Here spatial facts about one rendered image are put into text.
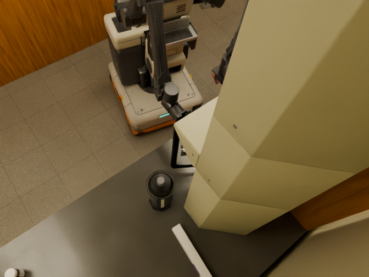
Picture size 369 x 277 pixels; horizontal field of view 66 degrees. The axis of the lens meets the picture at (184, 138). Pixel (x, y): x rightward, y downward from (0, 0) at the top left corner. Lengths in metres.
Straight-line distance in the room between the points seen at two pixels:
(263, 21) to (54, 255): 1.16
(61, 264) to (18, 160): 1.45
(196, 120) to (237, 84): 0.35
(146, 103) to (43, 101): 0.97
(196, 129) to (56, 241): 0.79
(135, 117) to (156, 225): 1.15
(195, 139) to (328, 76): 0.47
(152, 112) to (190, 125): 1.48
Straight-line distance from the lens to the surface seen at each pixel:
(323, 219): 1.25
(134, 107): 2.27
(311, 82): 0.36
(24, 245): 1.36
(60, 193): 2.39
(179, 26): 1.69
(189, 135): 0.76
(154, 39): 1.11
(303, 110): 0.41
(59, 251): 1.31
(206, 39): 3.17
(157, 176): 1.06
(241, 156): 0.56
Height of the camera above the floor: 2.18
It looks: 63 degrees down
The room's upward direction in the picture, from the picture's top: 10 degrees clockwise
